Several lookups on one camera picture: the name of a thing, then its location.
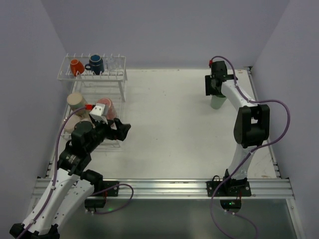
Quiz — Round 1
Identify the pink patterned mug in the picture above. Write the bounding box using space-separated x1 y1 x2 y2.
96 98 117 120

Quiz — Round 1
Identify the light green cup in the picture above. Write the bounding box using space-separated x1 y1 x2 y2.
210 95 227 110

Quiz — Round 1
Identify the pale pink mug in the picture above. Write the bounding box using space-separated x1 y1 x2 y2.
64 115 87 133

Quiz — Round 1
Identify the cream floral mug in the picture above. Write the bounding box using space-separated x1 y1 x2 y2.
67 92 89 119

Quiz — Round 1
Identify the clear plastic cup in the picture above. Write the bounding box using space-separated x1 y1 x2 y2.
107 56 120 71

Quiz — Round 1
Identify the dark blue mug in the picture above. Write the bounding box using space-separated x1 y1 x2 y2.
84 54 105 75

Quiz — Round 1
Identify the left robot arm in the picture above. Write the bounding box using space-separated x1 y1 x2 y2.
9 118 131 239

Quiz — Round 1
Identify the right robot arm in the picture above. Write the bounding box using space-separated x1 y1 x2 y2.
205 60 270 197

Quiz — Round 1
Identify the orange mug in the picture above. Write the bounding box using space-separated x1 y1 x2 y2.
70 59 85 77

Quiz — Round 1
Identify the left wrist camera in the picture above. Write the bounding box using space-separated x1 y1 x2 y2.
89 103 109 124

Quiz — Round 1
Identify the white wire dish rack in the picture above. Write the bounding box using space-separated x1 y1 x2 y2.
56 54 129 148

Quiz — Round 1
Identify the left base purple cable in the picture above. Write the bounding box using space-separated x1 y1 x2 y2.
86 182 135 215

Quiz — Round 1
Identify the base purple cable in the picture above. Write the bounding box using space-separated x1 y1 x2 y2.
86 182 135 215
208 179 259 239

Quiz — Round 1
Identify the aluminium mounting rail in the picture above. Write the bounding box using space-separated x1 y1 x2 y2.
31 177 295 200

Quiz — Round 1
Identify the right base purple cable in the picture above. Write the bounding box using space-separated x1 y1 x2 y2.
208 179 259 239

